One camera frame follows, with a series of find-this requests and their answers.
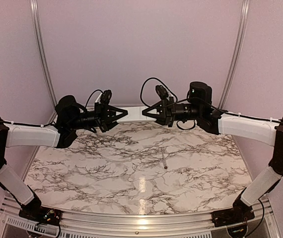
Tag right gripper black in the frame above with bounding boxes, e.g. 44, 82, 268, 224
142, 96, 202, 127

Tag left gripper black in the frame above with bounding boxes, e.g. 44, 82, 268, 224
69, 102, 129, 132

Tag white remote control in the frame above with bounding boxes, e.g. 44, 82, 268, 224
117, 106, 156, 124

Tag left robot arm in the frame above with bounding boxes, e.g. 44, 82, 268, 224
0, 94, 128, 221

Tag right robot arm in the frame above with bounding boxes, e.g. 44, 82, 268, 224
142, 81, 283, 222

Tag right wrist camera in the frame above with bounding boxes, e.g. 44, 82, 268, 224
155, 85, 172, 100

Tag right camera cable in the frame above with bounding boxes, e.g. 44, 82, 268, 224
140, 77, 189, 108

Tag camera cable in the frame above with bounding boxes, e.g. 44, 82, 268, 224
84, 89, 102, 110
140, 77, 189, 108

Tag left camera cable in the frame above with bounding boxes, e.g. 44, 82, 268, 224
84, 89, 102, 110

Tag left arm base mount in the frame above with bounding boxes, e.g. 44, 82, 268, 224
19, 206, 62, 226

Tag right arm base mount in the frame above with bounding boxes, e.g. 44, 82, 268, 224
212, 206, 255, 227

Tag left aluminium frame post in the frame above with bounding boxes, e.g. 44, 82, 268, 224
29, 0, 59, 110

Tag aluminium frame post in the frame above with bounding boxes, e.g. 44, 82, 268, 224
218, 0, 250, 109
29, 0, 59, 110

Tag right aluminium frame post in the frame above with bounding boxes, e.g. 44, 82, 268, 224
218, 0, 250, 109

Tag front aluminium rail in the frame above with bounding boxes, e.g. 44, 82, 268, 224
0, 195, 281, 238

